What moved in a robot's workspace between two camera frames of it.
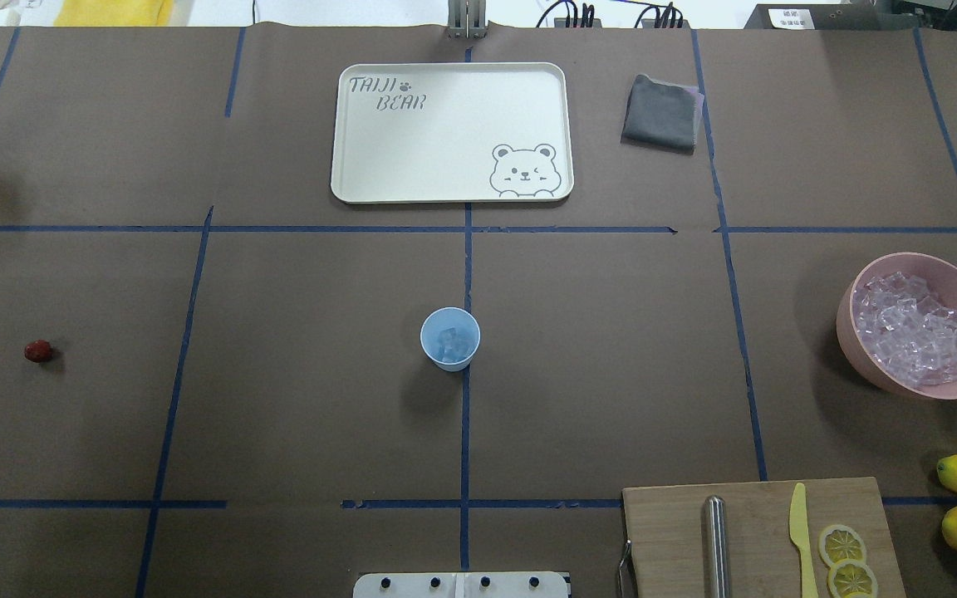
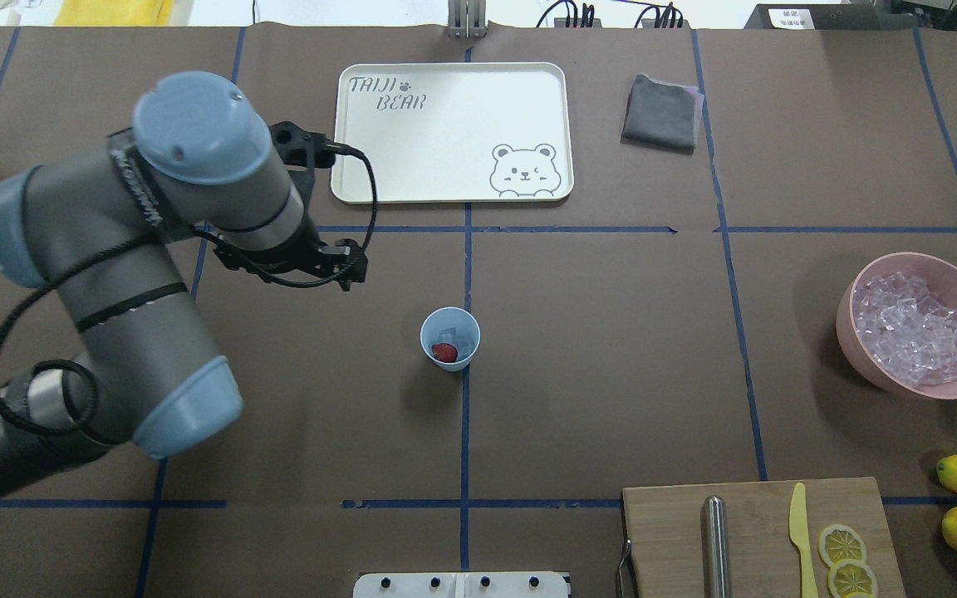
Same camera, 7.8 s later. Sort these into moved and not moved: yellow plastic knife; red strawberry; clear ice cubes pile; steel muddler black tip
Moved: red strawberry
Not moved: steel muddler black tip; clear ice cubes pile; yellow plastic knife
